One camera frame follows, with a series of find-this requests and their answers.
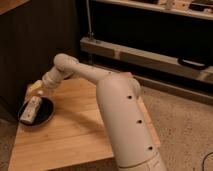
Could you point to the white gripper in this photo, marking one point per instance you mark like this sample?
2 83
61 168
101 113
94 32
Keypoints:
48 82

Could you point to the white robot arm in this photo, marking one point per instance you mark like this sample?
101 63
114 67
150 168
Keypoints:
117 98

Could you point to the black ceramic bowl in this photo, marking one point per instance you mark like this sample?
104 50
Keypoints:
44 113

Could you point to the metal pole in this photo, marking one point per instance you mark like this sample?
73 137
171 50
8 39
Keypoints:
90 31

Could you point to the grey metal shelf beam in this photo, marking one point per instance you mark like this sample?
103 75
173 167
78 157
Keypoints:
145 59

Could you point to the upper wooden shelf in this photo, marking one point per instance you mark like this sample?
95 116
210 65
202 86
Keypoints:
163 9

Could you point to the black handle object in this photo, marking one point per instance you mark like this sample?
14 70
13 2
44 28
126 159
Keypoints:
193 65

